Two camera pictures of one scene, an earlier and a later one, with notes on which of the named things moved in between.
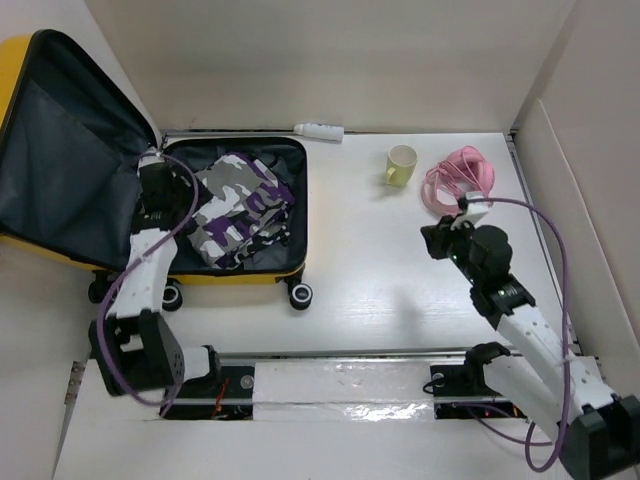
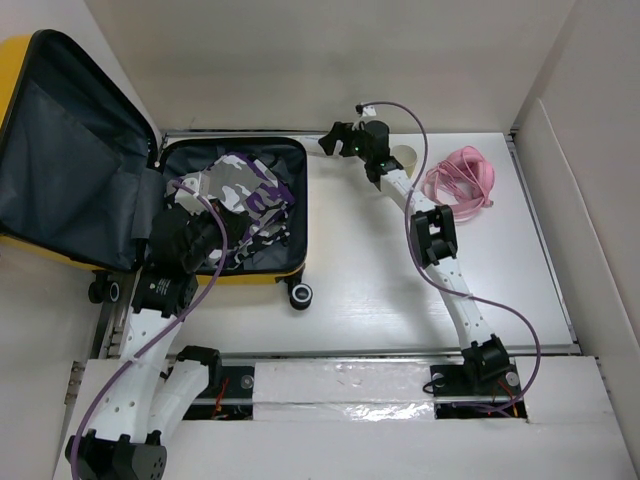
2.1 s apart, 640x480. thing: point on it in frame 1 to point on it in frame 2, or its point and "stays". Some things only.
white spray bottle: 320,131 to 312,145
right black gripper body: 459,244 to 357,148
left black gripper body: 184,197 to 208,235
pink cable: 464,171 stays
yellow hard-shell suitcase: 70,153 stays
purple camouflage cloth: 244,208 stays
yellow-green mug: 401,164 stays
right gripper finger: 437,237 to 340,131
